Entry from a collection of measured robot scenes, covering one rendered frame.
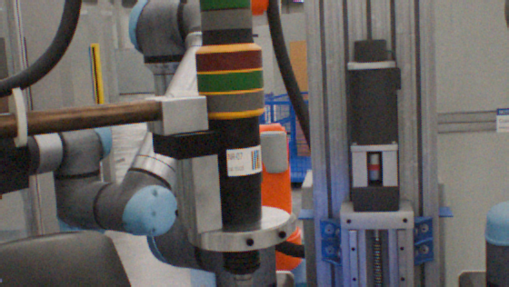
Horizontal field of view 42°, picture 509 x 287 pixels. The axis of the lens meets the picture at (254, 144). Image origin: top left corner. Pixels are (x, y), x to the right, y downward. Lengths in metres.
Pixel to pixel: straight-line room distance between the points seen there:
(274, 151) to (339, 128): 3.00
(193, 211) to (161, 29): 0.83
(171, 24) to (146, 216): 0.39
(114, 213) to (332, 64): 0.54
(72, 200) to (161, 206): 0.16
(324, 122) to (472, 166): 1.07
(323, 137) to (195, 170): 0.92
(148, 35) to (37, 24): 3.88
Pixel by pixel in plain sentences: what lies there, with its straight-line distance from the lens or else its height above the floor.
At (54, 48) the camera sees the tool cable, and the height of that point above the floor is 1.58.
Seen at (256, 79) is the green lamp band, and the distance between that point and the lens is 0.42.
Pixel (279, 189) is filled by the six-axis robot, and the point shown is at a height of 0.61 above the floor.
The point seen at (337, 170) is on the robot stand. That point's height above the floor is 1.32.
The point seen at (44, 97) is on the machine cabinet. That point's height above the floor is 1.28.
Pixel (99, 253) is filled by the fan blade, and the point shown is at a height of 1.41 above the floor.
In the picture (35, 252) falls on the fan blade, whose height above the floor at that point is 1.42.
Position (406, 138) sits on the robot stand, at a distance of 1.32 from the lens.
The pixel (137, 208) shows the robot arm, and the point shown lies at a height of 1.35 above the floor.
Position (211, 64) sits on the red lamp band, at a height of 1.56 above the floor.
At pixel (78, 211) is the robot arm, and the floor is 1.33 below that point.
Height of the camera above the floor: 1.58
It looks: 9 degrees down
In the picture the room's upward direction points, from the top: 3 degrees counter-clockwise
